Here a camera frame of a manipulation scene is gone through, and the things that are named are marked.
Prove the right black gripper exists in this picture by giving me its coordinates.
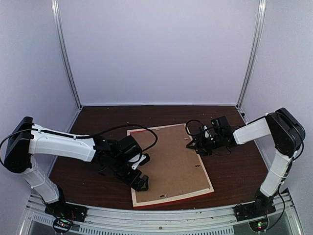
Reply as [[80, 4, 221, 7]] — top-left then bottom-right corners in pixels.
[[186, 133, 223, 156]]

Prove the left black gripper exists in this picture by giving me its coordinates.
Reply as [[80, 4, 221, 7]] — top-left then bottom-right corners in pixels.
[[110, 156, 149, 192]]

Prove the brown cardboard backing board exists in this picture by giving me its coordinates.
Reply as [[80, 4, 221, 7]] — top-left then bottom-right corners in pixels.
[[131, 125, 212, 205]]

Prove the red wooden picture frame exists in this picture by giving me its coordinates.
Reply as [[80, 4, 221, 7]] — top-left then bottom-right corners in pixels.
[[126, 123, 215, 210]]

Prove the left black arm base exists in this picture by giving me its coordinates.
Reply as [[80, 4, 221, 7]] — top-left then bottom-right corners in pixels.
[[44, 186, 88, 222]]

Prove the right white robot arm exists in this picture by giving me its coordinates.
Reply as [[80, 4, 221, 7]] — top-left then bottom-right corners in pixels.
[[186, 107, 306, 216]]

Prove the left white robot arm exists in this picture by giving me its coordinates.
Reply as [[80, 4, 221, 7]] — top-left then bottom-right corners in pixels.
[[3, 117, 150, 217]]

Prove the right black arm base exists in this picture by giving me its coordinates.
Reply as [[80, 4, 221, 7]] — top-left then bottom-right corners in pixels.
[[233, 189, 277, 221]]

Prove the left circuit board with leds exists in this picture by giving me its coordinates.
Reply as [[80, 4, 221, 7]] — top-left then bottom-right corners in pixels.
[[52, 218, 73, 233]]

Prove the circuit board with leds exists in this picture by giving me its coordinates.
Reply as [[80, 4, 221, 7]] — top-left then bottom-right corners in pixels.
[[249, 220, 268, 233], [52, 218, 73, 233]]

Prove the right circuit board with leds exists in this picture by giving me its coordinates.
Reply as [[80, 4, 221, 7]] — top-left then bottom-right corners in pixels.
[[249, 220, 268, 233]]

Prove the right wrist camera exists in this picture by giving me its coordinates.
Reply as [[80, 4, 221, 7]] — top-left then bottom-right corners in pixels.
[[201, 125, 211, 138]]

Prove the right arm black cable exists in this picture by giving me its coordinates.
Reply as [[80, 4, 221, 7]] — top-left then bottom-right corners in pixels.
[[185, 119, 235, 156]]

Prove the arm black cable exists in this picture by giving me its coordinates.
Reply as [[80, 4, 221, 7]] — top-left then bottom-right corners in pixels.
[[0, 125, 158, 169], [185, 119, 235, 156]]

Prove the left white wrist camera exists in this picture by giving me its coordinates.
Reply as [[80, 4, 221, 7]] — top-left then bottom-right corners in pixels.
[[128, 154, 150, 170]]

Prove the front aluminium rail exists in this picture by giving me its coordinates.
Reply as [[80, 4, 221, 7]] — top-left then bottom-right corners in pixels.
[[17, 191, 305, 235]]

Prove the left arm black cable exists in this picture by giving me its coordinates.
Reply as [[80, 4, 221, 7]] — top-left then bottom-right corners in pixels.
[[0, 125, 158, 169]]

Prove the left aluminium corner post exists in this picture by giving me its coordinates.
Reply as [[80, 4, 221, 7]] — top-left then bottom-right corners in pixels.
[[51, 0, 83, 110]]

